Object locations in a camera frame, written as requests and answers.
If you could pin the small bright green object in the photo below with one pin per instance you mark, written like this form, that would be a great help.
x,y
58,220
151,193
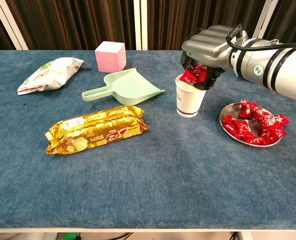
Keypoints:
x,y
70,237

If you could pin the white frame post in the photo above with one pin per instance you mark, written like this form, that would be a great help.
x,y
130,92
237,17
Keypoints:
x,y
140,25
268,12
9,25

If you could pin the pink cube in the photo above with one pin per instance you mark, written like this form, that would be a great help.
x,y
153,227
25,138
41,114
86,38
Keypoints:
x,y
110,58

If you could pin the gold biscuit package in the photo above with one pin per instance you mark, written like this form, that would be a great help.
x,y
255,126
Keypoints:
x,y
95,130

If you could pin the white green snack bag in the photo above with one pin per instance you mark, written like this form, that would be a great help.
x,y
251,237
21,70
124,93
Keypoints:
x,y
50,75

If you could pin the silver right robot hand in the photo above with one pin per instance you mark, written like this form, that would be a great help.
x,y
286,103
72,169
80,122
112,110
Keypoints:
x,y
208,47

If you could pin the blue felt table cloth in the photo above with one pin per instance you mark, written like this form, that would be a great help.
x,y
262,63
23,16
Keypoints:
x,y
163,175

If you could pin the white paper cup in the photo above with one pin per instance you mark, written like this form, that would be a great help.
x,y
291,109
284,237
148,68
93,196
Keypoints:
x,y
188,102

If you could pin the silver metal plate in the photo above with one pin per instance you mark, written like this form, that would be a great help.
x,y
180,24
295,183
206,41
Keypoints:
x,y
231,110

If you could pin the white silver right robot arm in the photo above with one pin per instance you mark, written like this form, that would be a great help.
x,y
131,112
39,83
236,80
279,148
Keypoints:
x,y
275,67

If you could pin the mint green dustpan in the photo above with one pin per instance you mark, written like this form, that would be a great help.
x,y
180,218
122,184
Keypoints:
x,y
133,87

